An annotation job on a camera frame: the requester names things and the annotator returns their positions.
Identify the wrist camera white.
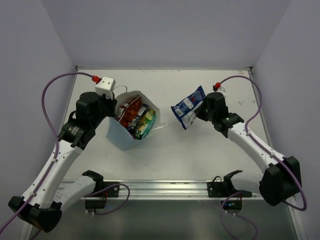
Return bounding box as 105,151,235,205
212,82,227,98
95,76,116,99

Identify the blue white snack bag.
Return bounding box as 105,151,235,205
171,85,206,130

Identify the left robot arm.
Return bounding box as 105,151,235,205
8,91,117,233

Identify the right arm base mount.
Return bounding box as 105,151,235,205
206,170,253,214

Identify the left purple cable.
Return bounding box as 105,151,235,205
0,71,131,240

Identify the aluminium front rail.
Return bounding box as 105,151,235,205
59,180,266,200

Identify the dark blue snack bar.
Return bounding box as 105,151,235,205
127,104,148,133

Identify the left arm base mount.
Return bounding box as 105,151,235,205
82,170,119,213

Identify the red snack mix bag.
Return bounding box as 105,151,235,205
117,95,142,128

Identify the light blue paper bag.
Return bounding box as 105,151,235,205
106,90,167,151

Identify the yellow green Fox's candy bag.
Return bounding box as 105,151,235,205
133,110,156,140

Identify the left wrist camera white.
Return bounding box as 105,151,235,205
95,76,116,99

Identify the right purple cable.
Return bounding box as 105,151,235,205
216,74,308,240

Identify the purple cable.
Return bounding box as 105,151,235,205
216,74,308,240
0,71,131,240

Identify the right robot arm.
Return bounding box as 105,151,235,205
196,92,302,206

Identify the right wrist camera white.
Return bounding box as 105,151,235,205
212,82,227,98

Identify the green mint candy bag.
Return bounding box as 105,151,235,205
134,117,156,140

